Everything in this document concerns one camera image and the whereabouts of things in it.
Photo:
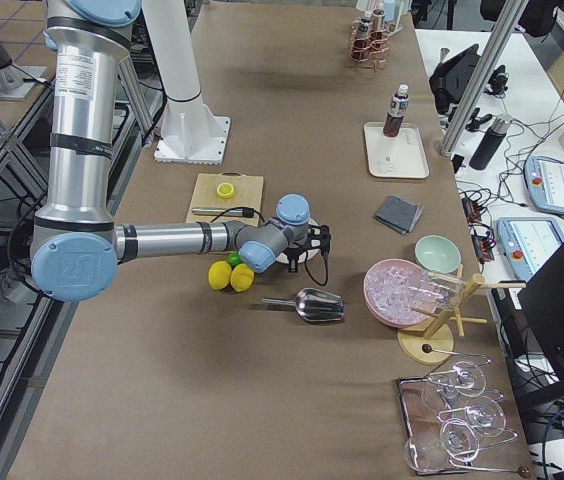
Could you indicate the near teach pendant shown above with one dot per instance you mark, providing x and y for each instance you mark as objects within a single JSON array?
[{"x": 528, "y": 242}]

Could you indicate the wooden glass tree stand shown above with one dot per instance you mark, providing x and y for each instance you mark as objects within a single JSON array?
[{"x": 439, "y": 298}]

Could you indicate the green lime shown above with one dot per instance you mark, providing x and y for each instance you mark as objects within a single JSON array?
[{"x": 234, "y": 259}]

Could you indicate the black equipment case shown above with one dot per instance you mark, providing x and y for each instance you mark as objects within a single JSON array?
[{"x": 449, "y": 80}]

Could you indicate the white round plate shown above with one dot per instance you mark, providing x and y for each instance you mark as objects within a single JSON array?
[{"x": 314, "y": 253}]

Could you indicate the grey folded cloth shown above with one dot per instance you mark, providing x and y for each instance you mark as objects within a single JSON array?
[{"x": 398, "y": 214}]

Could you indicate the metal glass drying rack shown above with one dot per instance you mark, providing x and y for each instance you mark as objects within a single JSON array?
[{"x": 451, "y": 416}]

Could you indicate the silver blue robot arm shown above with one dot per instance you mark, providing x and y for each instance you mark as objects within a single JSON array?
[{"x": 77, "y": 247}]

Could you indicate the teach pendant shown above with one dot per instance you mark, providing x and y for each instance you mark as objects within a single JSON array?
[
  {"x": 528, "y": 242},
  {"x": 544, "y": 177}
]

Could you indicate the wooden cutting board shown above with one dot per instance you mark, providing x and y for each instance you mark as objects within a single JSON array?
[{"x": 249, "y": 191}]

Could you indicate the black thermos bottle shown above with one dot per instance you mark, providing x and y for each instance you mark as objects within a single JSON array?
[{"x": 490, "y": 142}]

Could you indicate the aluminium frame post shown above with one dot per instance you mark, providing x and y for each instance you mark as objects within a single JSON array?
[{"x": 497, "y": 41}]

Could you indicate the copper wire bottle rack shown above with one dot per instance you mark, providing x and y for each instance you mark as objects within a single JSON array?
[{"x": 375, "y": 55}]

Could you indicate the bottle in rack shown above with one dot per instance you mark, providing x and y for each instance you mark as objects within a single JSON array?
[
  {"x": 361, "y": 38},
  {"x": 378, "y": 25}
]

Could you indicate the yellow lemon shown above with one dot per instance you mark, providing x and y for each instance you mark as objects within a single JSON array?
[
  {"x": 242, "y": 277},
  {"x": 219, "y": 275}
]

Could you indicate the bottle in rack rear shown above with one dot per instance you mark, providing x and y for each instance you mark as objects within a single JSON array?
[{"x": 361, "y": 38}]

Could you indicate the cream rabbit tray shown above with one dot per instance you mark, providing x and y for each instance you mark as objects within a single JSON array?
[{"x": 400, "y": 157}]

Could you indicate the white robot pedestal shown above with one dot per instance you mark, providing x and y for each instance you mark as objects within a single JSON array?
[{"x": 189, "y": 132}]

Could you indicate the far teach pendant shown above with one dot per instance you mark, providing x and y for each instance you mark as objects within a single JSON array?
[{"x": 544, "y": 177}]

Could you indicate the pink bowl with ice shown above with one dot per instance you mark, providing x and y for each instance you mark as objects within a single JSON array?
[{"x": 392, "y": 287}]

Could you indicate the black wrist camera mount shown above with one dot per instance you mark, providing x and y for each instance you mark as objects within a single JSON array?
[{"x": 319, "y": 239}]

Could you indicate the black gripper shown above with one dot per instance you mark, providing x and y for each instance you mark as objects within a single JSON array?
[{"x": 292, "y": 258}]

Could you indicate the green bowl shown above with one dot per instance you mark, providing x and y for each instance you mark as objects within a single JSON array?
[{"x": 437, "y": 253}]

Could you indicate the half lemon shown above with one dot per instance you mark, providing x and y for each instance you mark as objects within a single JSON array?
[{"x": 225, "y": 190}]

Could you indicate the bottle in rack front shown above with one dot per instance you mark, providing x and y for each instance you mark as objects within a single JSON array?
[{"x": 378, "y": 25}]

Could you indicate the dark drink bottle on tray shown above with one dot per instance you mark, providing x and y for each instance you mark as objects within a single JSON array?
[{"x": 396, "y": 111}]

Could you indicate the metal scoop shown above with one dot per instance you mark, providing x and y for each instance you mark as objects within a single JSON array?
[{"x": 313, "y": 305}]

